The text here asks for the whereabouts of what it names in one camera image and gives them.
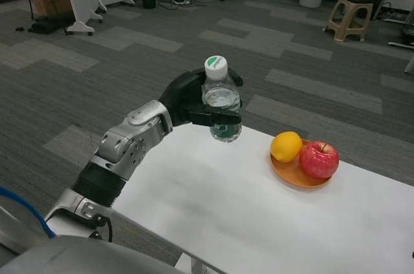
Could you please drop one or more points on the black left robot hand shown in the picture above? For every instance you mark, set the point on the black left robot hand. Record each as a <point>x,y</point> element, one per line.
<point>181,93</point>

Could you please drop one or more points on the clear water bottle green label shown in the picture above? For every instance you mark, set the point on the clear water bottle green label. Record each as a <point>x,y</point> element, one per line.
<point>216,67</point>

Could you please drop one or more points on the white power strip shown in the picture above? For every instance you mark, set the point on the white power strip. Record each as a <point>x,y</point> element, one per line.
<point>181,1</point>

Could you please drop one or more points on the yellow lemon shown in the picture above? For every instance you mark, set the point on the yellow lemon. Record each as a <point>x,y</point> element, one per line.
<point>285,146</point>

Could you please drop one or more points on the orange round plate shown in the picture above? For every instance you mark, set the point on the orange round plate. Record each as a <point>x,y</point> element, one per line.
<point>297,178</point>

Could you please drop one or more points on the black cloth bundle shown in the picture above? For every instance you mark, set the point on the black cloth bundle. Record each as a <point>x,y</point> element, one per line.
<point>51,23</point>

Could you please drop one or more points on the red apple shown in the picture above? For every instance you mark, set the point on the red apple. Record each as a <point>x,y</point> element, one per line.
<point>319,161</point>

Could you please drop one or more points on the beige plastic stool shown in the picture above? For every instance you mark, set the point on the beige plastic stool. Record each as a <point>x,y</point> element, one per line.
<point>349,12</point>

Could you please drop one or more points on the silver robot chest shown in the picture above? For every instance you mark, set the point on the silver robot chest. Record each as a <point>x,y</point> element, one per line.
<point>81,258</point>

